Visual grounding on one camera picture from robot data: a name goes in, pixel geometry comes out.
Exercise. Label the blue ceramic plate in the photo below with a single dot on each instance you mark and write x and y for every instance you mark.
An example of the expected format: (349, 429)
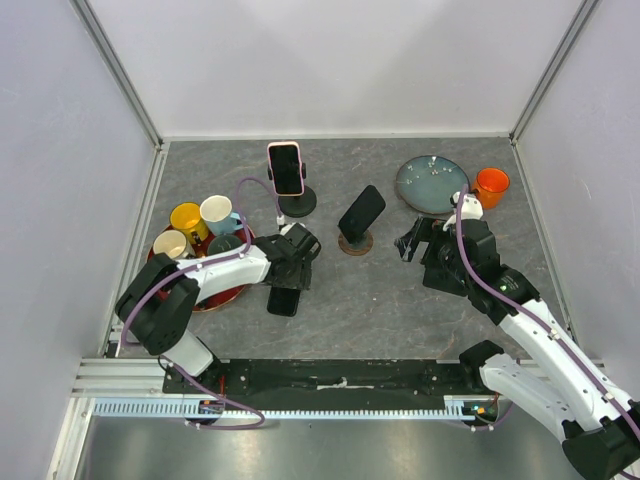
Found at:
(427, 183)

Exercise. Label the dark green mug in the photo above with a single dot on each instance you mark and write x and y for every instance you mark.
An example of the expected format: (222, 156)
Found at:
(227, 246)

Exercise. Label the black round phone stand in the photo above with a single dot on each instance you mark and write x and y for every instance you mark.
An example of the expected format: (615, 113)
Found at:
(296, 206)

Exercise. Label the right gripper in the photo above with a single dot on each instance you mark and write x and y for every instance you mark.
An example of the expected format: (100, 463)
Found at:
(428, 229)

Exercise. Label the pink case phone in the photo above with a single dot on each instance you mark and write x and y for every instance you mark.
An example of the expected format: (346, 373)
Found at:
(285, 168)

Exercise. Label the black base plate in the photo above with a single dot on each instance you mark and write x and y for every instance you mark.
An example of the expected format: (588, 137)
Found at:
(344, 385)

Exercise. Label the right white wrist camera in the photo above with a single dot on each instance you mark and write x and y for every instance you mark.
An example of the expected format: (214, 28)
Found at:
(471, 209)

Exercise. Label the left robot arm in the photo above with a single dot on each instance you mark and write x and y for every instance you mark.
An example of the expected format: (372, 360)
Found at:
(157, 306)

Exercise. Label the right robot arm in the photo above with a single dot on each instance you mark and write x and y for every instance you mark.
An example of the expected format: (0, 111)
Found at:
(595, 421)

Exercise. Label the white mug light blue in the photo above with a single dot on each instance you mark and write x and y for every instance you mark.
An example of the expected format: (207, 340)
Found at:
(219, 216)

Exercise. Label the copper base phone stand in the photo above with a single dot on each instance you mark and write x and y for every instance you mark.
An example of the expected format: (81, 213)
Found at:
(361, 246)

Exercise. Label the yellow mug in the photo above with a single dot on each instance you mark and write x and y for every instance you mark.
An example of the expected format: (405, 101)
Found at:
(187, 219)

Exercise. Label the cream mug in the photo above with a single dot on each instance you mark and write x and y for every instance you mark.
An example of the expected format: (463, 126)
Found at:
(174, 244)

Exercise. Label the grey cable duct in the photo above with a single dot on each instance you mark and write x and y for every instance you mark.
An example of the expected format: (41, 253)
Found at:
(203, 410)

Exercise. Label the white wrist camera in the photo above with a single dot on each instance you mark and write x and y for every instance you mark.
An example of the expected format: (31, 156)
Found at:
(471, 209)
(283, 226)

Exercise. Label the black wedge phone stand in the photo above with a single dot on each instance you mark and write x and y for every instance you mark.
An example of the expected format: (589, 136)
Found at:
(445, 272)

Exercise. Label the black phone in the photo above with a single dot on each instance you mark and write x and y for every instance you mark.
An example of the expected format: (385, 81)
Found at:
(283, 301)
(362, 213)

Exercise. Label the red round tray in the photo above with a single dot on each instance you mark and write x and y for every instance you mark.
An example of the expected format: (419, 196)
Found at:
(217, 300)

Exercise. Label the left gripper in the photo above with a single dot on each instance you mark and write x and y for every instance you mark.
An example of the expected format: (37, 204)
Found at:
(301, 279)

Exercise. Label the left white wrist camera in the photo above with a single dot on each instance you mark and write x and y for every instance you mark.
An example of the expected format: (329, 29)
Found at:
(283, 226)

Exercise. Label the orange mug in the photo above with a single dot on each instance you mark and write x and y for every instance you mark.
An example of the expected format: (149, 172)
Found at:
(489, 186)

